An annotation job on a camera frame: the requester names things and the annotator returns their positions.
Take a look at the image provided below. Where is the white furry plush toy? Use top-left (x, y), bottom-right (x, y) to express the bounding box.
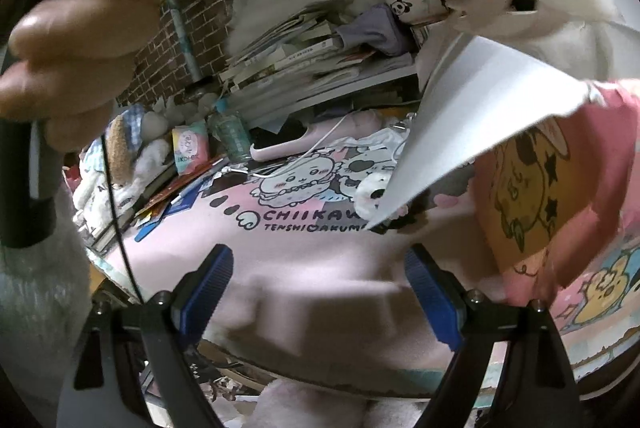
top-left (72, 153), bottom-right (138, 229)

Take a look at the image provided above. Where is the pile of pens and stationery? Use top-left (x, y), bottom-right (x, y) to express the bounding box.
top-left (132, 155), bottom-right (226, 229)

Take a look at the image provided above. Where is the pink fluffy clothing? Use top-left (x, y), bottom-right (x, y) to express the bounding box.
top-left (250, 378), bottom-right (431, 428)

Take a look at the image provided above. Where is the rolled paper tube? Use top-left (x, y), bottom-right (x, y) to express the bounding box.
top-left (167, 0), bottom-right (201, 84)

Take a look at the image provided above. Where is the black cable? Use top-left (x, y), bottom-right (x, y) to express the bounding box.
top-left (97, 133), bottom-right (146, 304)

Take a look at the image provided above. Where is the white cloth pouch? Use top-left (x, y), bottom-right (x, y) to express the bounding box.
top-left (345, 131), bottom-right (408, 161)

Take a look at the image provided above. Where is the stack of books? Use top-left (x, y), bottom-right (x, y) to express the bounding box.
top-left (220, 6), bottom-right (381, 109)

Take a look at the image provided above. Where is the person's left forearm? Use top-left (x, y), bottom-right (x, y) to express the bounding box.
top-left (0, 183), bottom-right (93, 409)

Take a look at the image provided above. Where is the plaid dog plush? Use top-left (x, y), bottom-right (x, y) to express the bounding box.
top-left (105, 106), bottom-right (146, 174)

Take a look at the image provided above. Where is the colourful tissue pack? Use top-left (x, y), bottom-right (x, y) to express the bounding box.
top-left (171, 121), bottom-right (208, 175)

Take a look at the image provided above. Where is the pink cardboard box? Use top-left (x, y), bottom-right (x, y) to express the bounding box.
top-left (367, 0), bottom-right (640, 341)

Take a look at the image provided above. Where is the white cotton plush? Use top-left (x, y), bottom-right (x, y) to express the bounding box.
top-left (136, 111), bottom-right (172, 179)

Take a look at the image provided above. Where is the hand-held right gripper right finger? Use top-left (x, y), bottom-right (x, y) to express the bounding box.
top-left (404, 243), bottom-right (583, 428)

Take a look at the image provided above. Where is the panda print bowl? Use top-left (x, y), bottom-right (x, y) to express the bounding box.
top-left (382, 0), bottom-right (458, 24)

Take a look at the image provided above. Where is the white thin cable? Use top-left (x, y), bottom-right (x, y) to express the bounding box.
top-left (222, 125), bottom-right (346, 179)

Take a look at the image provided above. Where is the purple cloth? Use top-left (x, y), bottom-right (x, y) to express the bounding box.
top-left (340, 6), bottom-right (416, 56)

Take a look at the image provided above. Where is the small white animal plush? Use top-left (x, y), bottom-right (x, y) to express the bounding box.
top-left (354, 172), bottom-right (393, 221)

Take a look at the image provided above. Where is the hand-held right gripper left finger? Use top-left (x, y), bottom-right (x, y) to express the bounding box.
top-left (57, 244), bottom-right (235, 428)

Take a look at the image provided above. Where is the person's left hand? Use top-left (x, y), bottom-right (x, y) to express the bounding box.
top-left (0, 0), bottom-right (188, 154)

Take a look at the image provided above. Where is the green plastic bottle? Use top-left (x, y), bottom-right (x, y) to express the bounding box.
top-left (207, 98), bottom-right (253, 161)

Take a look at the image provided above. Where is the pink printed desk mat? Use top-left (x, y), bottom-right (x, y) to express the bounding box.
top-left (85, 123), bottom-right (640, 404)

